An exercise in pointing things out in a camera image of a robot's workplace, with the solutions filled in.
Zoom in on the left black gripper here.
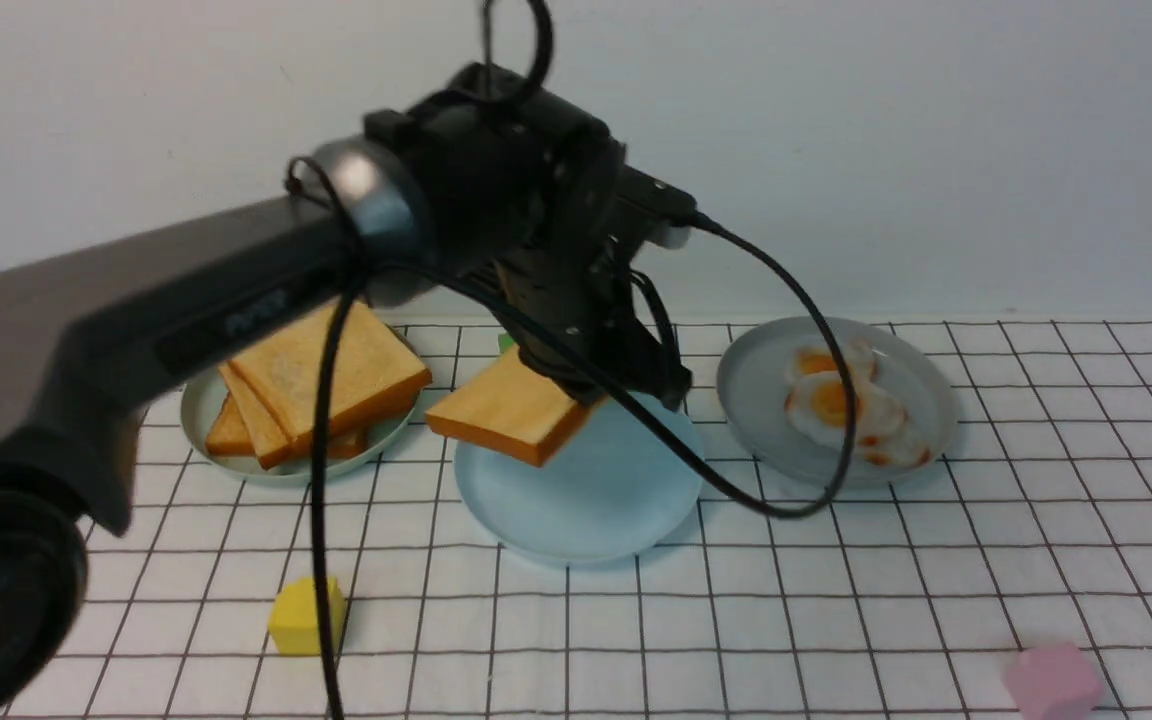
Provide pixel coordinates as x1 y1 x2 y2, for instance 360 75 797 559
495 234 692 411

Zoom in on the toast slice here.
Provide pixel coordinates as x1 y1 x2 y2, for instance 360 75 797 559
218 363 294 469
425 347 602 468
226 300 433 456
205 395 369 458

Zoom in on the fried egg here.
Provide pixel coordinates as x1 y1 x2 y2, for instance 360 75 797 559
785 376 910 448
785 338 879 387
856 420 933 469

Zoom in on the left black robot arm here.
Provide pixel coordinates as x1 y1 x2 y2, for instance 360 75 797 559
0 63 698 707

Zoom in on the light blue center plate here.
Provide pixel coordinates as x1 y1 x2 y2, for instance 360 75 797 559
453 400 705 564

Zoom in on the grey egg plate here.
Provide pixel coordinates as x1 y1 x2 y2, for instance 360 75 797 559
717 316 963 488

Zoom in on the light green bread plate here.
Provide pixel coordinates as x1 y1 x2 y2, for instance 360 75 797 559
180 369 420 487

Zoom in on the checkered white tablecloth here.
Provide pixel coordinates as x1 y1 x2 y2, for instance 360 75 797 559
0 320 1152 719

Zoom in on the yellow cube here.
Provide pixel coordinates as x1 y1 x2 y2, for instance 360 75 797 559
268 577 346 657

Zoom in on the pink cube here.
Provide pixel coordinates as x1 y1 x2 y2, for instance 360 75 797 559
1005 643 1106 719

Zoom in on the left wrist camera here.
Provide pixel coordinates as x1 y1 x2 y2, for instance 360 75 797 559
611 167 698 250

